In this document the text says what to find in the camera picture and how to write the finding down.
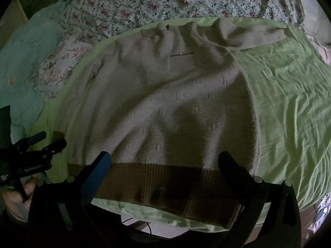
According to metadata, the green bed sheet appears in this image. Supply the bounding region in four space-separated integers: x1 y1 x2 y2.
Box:
30 17 330 232

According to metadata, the beige knit sweater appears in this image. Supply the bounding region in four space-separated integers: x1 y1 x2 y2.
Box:
55 19 287 229

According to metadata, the person's left hand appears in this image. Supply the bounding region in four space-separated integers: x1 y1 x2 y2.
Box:
2 174 38 222

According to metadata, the teal blanket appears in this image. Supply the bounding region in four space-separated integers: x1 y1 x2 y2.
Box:
1 0 68 142

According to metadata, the floral pillow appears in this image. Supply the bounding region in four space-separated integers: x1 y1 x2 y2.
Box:
31 36 92 102

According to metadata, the floral quilt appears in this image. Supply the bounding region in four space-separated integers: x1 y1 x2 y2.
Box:
61 0 305 44

